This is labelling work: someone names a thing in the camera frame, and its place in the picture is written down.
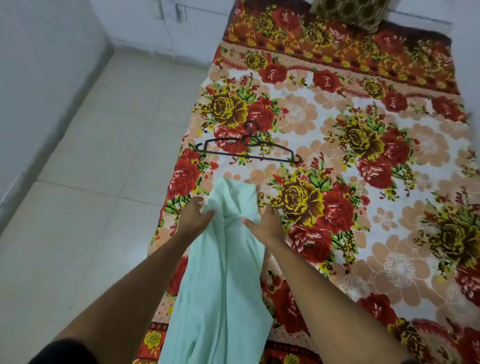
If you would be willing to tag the white cabinet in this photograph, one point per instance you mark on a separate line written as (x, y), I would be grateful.
(157, 26)

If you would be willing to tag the mint green shirt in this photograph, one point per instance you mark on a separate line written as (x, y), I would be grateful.
(221, 285)

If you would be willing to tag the person's right forearm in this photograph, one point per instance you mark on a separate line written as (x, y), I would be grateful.
(330, 307)

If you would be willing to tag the person's left forearm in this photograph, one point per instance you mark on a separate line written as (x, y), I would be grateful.
(131, 292)

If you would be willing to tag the red floral bedsheet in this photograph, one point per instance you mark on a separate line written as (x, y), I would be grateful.
(375, 180)

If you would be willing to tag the black hanger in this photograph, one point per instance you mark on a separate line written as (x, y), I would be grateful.
(249, 141)

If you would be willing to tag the brown patterned pillow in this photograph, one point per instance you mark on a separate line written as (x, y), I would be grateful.
(352, 11)

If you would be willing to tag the person's left hand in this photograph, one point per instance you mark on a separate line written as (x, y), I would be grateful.
(191, 221)

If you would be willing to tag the person's right hand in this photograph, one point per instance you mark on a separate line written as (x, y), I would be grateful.
(268, 225)

